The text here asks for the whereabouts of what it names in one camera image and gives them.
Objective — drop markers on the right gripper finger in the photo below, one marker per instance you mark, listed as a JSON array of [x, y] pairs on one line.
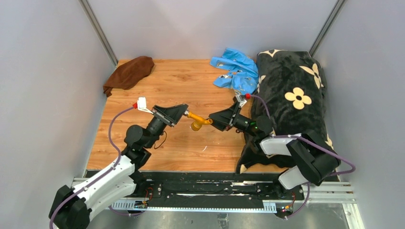
[[220, 124], [223, 115]]

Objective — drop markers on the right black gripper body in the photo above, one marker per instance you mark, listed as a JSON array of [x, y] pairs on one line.
[[236, 116]]

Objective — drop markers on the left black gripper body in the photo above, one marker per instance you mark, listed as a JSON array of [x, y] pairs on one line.
[[164, 118]]

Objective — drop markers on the yellow brass water faucet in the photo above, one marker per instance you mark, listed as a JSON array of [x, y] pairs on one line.
[[198, 121]]

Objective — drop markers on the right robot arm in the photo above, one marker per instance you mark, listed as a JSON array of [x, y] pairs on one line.
[[305, 157]]

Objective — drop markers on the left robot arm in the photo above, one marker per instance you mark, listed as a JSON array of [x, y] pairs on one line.
[[75, 207]]

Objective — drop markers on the blue plastic bag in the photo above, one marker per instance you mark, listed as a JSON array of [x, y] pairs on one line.
[[242, 72]]

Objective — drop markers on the brown cloth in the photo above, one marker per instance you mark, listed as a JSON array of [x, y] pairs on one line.
[[128, 74]]

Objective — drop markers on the black floral blanket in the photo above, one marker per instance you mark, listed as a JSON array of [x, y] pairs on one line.
[[291, 91]]

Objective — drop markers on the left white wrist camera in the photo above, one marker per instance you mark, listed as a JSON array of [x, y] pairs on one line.
[[141, 105]]

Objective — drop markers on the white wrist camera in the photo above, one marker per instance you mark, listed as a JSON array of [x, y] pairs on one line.
[[240, 99], [141, 105]]

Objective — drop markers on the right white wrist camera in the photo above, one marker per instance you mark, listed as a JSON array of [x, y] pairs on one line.
[[240, 99]]

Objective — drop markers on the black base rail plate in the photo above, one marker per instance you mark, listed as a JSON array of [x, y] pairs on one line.
[[191, 177]]

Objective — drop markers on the aluminium frame rail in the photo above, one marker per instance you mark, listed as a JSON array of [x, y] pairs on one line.
[[227, 196]]

